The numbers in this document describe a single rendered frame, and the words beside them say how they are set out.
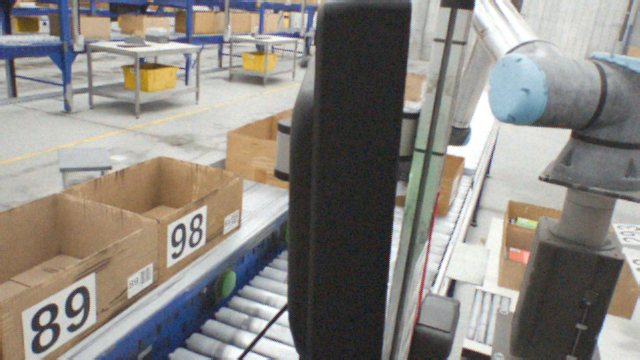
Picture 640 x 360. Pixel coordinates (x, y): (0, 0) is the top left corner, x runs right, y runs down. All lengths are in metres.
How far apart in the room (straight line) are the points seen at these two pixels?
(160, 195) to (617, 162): 1.24
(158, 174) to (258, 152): 0.42
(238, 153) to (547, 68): 1.17
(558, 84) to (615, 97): 0.13
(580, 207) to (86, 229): 1.15
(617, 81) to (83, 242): 1.24
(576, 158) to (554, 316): 0.38
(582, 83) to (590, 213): 0.30
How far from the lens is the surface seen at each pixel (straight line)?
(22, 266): 1.38
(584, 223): 1.34
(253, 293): 1.53
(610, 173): 1.28
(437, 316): 0.89
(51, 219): 1.40
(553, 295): 1.37
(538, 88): 1.16
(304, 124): 0.34
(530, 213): 2.31
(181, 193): 1.66
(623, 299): 1.81
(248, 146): 1.94
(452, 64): 0.70
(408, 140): 0.73
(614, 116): 1.26
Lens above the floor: 1.54
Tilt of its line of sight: 19 degrees down
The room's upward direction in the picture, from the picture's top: 6 degrees clockwise
